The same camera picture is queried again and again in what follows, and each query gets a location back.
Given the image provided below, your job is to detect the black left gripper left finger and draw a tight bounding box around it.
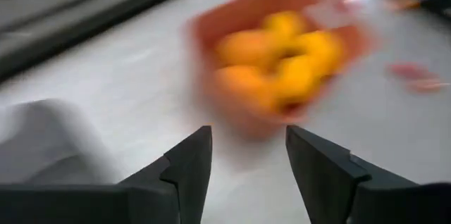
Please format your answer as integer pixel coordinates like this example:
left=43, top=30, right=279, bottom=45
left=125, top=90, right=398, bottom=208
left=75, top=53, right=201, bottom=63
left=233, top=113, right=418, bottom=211
left=0, top=125, right=214, bottom=224

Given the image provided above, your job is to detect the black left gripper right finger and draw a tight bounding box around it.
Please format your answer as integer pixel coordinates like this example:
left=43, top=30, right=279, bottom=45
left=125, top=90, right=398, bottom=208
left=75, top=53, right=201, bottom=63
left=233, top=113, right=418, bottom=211
left=285, top=124, right=451, bottom=224

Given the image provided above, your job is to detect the red chili pepper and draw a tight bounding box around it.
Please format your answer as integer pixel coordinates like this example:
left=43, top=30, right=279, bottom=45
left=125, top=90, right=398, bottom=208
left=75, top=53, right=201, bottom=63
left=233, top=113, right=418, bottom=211
left=387, top=61, right=440, bottom=81

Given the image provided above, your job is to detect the yellow mango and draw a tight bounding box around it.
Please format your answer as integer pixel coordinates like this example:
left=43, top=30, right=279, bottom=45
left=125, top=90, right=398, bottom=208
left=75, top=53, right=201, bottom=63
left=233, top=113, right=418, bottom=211
left=299, top=31, right=345, bottom=74
left=262, top=11, right=307, bottom=37
left=273, top=56, right=322, bottom=113

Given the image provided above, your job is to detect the salmon plastic basket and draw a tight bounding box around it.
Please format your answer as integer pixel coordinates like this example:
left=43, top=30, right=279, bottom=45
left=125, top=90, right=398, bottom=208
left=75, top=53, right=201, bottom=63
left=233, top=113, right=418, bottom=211
left=186, top=0, right=376, bottom=140

